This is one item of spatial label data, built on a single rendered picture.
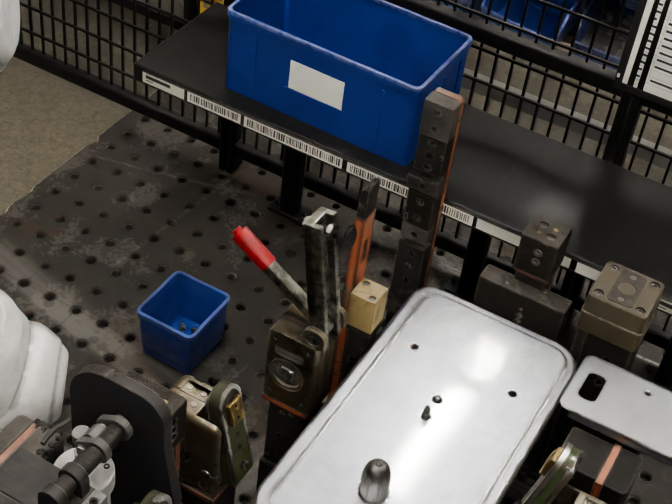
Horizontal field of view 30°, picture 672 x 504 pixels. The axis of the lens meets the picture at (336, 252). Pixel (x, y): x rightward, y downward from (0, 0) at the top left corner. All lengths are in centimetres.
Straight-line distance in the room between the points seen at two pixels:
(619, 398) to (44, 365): 69
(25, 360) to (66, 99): 204
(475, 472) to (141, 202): 93
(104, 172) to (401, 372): 87
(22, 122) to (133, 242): 146
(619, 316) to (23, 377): 72
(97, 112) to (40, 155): 24
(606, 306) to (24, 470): 73
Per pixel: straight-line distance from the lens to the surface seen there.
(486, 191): 170
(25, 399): 156
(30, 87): 359
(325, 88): 171
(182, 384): 135
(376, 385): 146
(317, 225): 132
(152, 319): 180
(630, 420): 150
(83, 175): 218
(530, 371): 152
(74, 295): 197
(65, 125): 345
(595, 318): 156
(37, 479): 116
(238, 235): 140
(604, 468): 147
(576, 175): 177
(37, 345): 157
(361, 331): 150
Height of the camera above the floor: 208
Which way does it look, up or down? 42 degrees down
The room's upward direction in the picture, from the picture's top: 8 degrees clockwise
